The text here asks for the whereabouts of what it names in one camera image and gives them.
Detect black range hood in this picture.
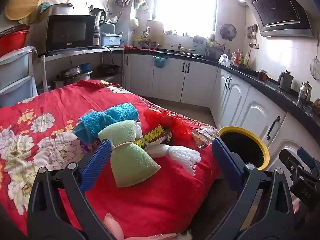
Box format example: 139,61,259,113
241,0,314,38

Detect green sponge cloth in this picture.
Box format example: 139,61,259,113
97,120,162,188

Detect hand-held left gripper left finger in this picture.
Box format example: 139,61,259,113
26,139,118,240

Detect wire strainer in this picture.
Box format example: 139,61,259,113
310,57,320,81

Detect grey metal kettle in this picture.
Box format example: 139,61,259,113
277,70,294,91

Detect blue towel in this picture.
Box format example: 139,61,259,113
72,102,140,144

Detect red plastic bag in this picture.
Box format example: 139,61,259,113
143,108,193,141

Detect person's left hand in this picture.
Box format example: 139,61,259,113
103,213,177,240

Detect white kitchen cabinets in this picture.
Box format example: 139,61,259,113
124,52,320,155

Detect green wall holder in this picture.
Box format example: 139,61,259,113
134,0,148,11

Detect yellow labelled box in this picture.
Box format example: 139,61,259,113
134,126,167,148

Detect window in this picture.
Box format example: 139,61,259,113
152,0,218,34

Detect blue hanging bin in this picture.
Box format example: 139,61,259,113
153,55,169,68

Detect turquoise spatula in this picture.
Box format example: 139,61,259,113
37,2,51,14

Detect shiny steel kettle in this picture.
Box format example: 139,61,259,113
298,81,312,102

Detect white foam net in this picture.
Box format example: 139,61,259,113
155,144,202,178

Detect clear snack wrapper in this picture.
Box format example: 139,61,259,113
191,126,219,148

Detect cluster of condiment bottles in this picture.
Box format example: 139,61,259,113
231,48,251,67

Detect black wok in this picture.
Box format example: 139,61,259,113
97,64,120,76

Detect blue dish box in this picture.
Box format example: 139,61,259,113
100,32,123,48

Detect black microwave oven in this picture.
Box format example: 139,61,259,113
45,14,97,53

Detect large steel pot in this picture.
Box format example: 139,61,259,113
61,65,93,86

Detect black blender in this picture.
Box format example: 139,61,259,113
89,8,107,47

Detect red floral blanket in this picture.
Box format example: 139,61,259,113
0,79,225,238

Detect black kitchen countertop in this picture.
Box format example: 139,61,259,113
125,46,320,130

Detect yellow rimmed trash bin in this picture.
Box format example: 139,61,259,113
217,126,271,171

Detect steel shelf rack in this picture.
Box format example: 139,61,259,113
37,46,125,93

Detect white pot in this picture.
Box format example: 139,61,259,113
51,2,75,16

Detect blue knife block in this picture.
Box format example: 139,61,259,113
192,35,208,56

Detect red plastic basin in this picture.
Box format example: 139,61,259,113
0,25,30,57

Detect round wall fan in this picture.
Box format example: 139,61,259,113
220,23,237,41

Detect plastic drawer cabinet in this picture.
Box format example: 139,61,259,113
0,46,38,108

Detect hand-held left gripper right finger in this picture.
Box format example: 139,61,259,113
211,137,297,240

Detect hanging kitchen utensils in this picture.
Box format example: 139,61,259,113
246,24,259,48

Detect wooden cutting board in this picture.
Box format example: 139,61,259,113
146,20,164,48

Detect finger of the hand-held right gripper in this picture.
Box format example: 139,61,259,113
279,148,305,178
297,147,320,176

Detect round bamboo tray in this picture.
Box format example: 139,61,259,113
5,0,49,24

